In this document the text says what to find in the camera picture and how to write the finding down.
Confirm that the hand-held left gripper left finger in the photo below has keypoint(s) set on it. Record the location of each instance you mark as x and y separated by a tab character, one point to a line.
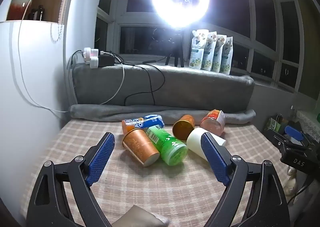
101	153

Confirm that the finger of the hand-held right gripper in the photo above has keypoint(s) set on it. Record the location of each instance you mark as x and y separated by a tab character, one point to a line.
294	132
281	139

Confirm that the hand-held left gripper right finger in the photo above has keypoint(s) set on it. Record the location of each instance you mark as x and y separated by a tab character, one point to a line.
215	158

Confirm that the white paper cup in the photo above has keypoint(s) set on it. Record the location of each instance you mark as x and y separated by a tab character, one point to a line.
195	140

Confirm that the orange patterned paper cup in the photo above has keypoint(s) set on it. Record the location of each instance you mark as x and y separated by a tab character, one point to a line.
140	147

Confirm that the golden brown cup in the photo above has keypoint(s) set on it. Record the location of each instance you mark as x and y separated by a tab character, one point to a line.
186	124

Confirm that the green printed cup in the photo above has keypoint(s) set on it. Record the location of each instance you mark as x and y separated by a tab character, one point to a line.
168	147

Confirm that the blue printed cup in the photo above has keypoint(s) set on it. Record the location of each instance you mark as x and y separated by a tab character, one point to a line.
155	121

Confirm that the green box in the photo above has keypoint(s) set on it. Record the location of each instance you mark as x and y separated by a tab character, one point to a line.
273	123

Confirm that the patterned light cloth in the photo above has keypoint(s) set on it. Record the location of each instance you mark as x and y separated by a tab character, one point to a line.
310	120

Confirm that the blue orange snack packet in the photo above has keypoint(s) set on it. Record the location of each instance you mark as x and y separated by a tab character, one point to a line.
130	124

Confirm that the checkered blanket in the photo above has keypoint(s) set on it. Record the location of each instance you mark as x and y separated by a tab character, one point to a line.
150	187

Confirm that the grey folded blanket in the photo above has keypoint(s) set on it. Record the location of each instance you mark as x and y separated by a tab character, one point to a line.
200	87

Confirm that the brown paper piece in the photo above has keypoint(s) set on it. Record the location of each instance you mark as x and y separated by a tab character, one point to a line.
140	217

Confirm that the black power adapter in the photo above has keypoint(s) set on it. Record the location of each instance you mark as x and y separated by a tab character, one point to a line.
106	60

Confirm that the white green standing pouch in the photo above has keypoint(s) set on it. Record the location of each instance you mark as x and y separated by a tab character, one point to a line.
227	59
208	54
196	52
218	57

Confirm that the white power strip with plugs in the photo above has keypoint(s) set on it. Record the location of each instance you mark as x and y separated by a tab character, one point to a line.
91	56

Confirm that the black tripod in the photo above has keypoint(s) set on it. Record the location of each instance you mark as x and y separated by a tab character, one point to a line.
177	47

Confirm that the dark bottles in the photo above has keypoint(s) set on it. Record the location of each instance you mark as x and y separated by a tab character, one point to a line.
37	13

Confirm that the white window frame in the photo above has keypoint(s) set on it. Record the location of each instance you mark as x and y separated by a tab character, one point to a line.
277	42

